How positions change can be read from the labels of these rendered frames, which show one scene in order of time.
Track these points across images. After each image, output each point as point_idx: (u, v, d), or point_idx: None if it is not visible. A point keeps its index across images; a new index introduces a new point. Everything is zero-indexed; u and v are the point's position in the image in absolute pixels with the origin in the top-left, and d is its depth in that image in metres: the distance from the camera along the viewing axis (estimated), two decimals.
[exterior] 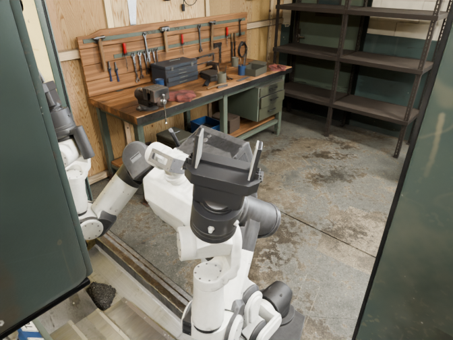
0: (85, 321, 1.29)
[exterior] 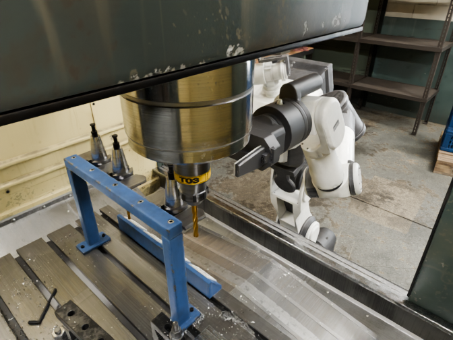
0: None
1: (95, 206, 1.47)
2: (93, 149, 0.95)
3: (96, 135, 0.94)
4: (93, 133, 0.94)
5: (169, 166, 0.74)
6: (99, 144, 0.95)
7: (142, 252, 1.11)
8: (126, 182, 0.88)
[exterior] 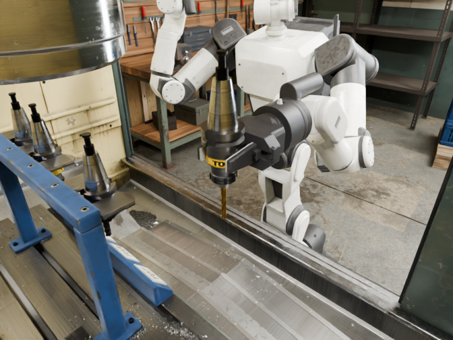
0: (131, 237, 1.27)
1: None
2: (15, 125, 0.78)
3: (18, 107, 0.77)
4: (13, 104, 0.77)
5: (84, 138, 0.57)
6: (21, 118, 0.78)
7: None
8: (48, 163, 0.71)
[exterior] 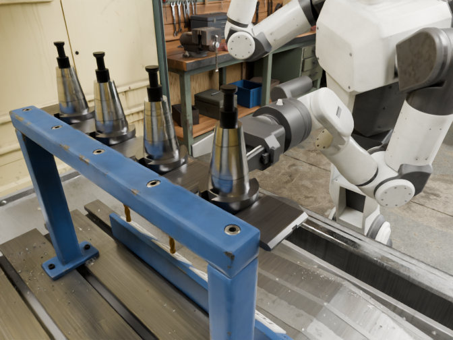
0: (187, 250, 1.00)
1: (80, 202, 1.03)
2: (61, 92, 0.51)
3: (67, 65, 0.51)
4: (61, 59, 0.50)
5: (226, 94, 0.30)
6: (72, 81, 0.51)
7: (150, 276, 0.67)
8: (122, 148, 0.44)
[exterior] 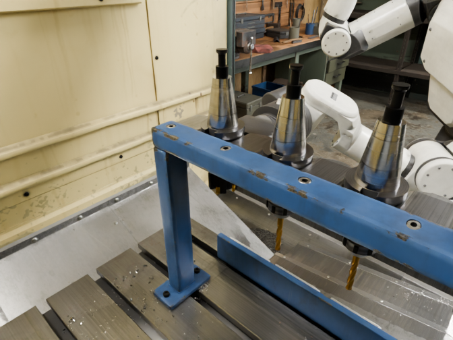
0: None
1: (154, 216, 0.97)
2: (218, 105, 0.45)
3: (227, 74, 0.45)
4: (222, 69, 0.44)
5: None
6: (230, 94, 0.45)
7: (276, 304, 0.61)
8: (316, 175, 0.39)
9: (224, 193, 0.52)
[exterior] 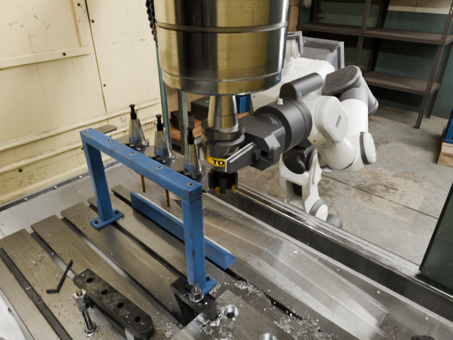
0: None
1: None
2: (218, 105, 0.45)
3: None
4: None
5: (189, 131, 0.75)
6: None
7: (156, 227, 1.12)
8: (143, 152, 0.89)
9: (223, 193, 0.52)
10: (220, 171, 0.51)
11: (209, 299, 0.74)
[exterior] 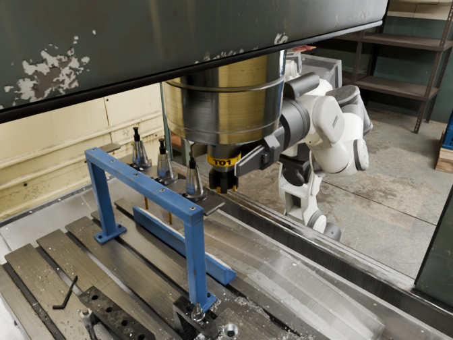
0: (180, 232, 1.48)
1: None
2: None
3: None
4: None
5: (191, 156, 0.78)
6: None
7: (158, 242, 1.15)
8: (146, 173, 0.92)
9: (224, 193, 0.52)
10: (221, 171, 0.51)
11: (210, 318, 0.77)
